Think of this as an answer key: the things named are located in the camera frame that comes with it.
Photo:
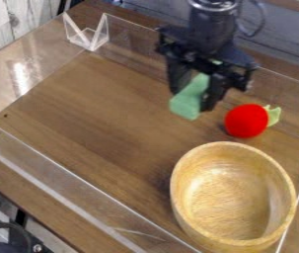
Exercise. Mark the black equipment lower left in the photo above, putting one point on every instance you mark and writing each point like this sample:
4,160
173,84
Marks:
18,240

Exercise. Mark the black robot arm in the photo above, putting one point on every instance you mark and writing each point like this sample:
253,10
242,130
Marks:
215,2

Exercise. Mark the clear acrylic corner bracket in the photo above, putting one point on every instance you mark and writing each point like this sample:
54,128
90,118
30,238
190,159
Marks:
87,38

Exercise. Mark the brown wooden bowl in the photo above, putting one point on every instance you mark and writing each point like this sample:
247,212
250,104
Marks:
233,197

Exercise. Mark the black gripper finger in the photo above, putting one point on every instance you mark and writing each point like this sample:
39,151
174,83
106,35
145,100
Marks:
178,75
214,93

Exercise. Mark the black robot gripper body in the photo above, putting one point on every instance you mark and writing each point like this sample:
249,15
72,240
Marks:
203,44

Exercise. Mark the red toy strawberry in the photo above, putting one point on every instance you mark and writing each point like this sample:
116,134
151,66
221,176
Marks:
247,120

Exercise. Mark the green rectangular block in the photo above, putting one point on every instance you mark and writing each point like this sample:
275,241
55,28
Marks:
185,103

